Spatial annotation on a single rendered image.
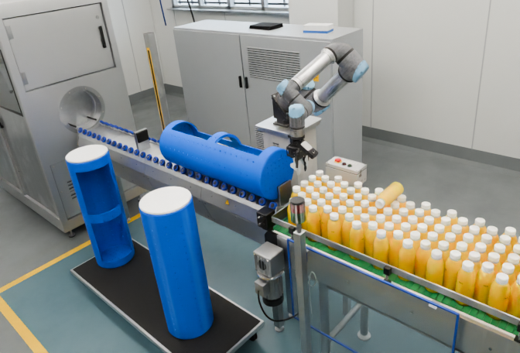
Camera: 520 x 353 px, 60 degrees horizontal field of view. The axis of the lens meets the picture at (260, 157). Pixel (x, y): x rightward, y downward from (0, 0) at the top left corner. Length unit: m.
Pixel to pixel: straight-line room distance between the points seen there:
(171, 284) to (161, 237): 0.32
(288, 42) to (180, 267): 2.38
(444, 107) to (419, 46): 0.68
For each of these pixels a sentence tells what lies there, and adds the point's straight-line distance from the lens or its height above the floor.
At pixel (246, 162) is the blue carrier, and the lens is 2.37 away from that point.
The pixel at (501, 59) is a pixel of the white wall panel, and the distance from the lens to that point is 4.69.
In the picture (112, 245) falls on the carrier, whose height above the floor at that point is 0.17.
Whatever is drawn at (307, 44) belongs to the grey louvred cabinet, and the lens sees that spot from 4.02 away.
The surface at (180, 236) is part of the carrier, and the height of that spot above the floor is 0.87.
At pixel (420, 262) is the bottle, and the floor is 1.00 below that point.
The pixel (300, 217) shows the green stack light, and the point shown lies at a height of 1.19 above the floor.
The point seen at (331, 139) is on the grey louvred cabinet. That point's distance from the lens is 4.15.
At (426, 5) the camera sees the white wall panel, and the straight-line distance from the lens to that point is 4.84.
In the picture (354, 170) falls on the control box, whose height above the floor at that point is 1.10.
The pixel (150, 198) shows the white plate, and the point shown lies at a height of 1.04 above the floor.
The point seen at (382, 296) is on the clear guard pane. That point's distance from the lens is 2.00.
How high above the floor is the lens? 2.22
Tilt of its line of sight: 26 degrees down
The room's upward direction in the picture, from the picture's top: 6 degrees counter-clockwise
